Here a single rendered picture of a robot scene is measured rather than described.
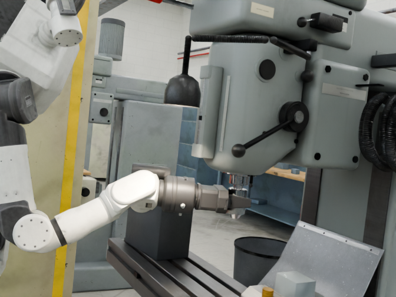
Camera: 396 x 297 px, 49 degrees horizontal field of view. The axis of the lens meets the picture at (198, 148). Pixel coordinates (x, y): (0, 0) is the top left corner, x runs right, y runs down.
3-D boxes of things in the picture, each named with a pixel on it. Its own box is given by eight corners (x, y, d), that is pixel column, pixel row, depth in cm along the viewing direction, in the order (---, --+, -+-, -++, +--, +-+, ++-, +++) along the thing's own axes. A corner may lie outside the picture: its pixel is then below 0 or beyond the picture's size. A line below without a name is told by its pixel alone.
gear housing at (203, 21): (241, 22, 88) (247, -28, 87) (185, 36, 109) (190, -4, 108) (355, 51, 104) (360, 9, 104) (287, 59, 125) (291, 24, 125)
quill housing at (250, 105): (233, 177, 93) (249, 26, 91) (187, 164, 110) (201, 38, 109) (299, 180, 102) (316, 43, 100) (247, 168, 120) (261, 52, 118)
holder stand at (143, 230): (156, 261, 133) (162, 197, 132) (124, 241, 150) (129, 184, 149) (188, 257, 140) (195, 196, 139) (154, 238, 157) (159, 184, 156)
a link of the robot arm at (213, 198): (230, 184, 100) (179, 179, 98) (225, 225, 100) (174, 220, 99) (221, 177, 112) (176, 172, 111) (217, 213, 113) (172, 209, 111)
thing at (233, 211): (221, 211, 107) (224, 190, 107) (236, 210, 110) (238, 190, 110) (234, 215, 103) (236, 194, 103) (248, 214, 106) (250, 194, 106)
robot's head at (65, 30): (43, 49, 100) (62, 26, 95) (36, 14, 103) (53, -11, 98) (69, 55, 105) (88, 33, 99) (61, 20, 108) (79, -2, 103)
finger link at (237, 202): (249, 209, 105) (224, 207, 104) (251, 196, 104) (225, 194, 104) (251, 210, 103) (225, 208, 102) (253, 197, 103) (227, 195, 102)
